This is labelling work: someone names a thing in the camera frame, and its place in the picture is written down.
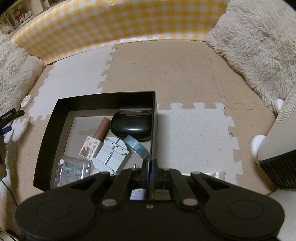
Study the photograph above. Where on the fluffy white pillow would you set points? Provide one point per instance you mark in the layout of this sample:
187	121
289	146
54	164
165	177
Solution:
259	46
16	74

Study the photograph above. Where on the bed with yellow checked sheet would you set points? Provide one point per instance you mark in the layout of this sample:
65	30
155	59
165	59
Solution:
104	23

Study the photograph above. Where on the white foam puzzle mat tile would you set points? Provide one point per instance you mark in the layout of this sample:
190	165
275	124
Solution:
76	76
194	139

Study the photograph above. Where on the white heater with black grille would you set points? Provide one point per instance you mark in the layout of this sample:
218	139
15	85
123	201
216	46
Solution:
282	143

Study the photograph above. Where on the black cardboard box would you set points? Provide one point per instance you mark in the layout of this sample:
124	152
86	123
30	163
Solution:
50	143

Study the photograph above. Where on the brown nail polish bottle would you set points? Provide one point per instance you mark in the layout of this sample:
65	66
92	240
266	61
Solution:
96	141

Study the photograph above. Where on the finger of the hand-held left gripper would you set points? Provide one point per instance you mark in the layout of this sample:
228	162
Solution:
11	115
6	130

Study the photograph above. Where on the blue tape roll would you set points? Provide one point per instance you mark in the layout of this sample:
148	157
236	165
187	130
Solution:
136	144

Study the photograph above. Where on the grey watch link tool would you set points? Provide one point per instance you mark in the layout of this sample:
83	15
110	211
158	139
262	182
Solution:
111	155

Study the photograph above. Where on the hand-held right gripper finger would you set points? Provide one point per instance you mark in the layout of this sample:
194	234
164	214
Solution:
153	171
147	171

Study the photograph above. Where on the round yellow tape measure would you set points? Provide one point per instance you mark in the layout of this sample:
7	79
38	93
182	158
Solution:
26	101

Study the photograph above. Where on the black oval case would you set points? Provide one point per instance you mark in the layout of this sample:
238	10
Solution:
131	125

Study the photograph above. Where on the wooden shelf unit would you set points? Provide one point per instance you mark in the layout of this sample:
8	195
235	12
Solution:
34	8

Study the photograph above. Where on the clear plastic box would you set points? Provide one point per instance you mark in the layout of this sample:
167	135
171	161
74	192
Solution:
71	171

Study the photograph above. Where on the beige foam puzzle mat tile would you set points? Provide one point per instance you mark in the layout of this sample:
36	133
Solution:
166	69
25	150
242	92

